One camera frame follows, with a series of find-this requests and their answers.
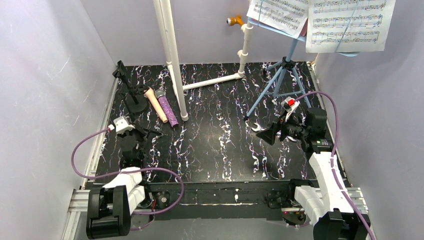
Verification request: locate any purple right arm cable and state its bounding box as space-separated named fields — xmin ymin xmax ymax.
xmin=294 ymin=91 xmax=377 ymax=240

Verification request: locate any pink toy microphone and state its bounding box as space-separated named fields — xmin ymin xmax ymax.
xmin=144 ymin=87 xmax=168 ymax=123

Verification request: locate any sheet music page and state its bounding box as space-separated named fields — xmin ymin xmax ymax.
xmin=246 ymin=0 xmax=308 ymax=38
xmin=305 ymin=0 xmax=396 ymax=54

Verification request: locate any orange pipe valve fitting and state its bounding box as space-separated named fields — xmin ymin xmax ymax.
xmin=226 ymin=15 xmax=245 ymax=26

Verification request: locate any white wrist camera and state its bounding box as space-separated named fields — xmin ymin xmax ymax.
xmin=107 ymin=116 xmax=135 ymax=135
xmin=281 ymin=96 xmax=300 ymax=122

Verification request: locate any black round-base microphone stand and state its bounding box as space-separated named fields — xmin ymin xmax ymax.
xmin=112 ymin=60 xmax=149 ymax=115

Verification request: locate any blue tripod music stand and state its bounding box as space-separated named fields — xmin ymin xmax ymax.
xmin=244 ymin=18 xmax=360 ymax=121

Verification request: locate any white PVC pipe frame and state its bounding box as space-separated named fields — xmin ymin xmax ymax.
xmin=153 ymin=0 xmax=254 ymax=122

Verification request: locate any purple glitter microphone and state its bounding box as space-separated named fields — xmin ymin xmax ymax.
xmin=154 ymin=89 xmax=179 ymax=128

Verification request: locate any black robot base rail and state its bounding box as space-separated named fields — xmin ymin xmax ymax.
xmin=147 ymin=179 xmax=319 ymax=221

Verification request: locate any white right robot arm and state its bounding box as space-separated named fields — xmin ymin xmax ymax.
xmin=253 ymin=107 xmax=371 ymax=240

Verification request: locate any silver open-end wrench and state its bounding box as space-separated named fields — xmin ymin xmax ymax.
xmin=250 ymin=123 xmax=298 ymax=143

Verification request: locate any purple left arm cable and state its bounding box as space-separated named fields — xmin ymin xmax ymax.
xmin=71 ymin=127 xmax=185 ymax=231

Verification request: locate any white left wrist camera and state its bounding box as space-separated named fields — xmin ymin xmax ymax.
xmin=107 ymin=116 xmax=135 ymax=135

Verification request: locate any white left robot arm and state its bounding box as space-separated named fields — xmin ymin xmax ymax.
xmin=85 ymin=129 xmax=145 ymax=240

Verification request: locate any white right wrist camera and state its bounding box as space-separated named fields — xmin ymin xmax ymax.
xmin=281 ymin=96 xmax=300 ymax=122

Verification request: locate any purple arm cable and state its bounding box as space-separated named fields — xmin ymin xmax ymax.
xmin=71 ymin=127 xmax=185 ymax=231
xmin=294 ymin=91 xmax=377 ymax=240

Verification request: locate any black tripod shock-mount stand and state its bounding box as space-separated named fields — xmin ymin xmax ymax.
xmin=117 ymin=85 xmax=163 ymax=139

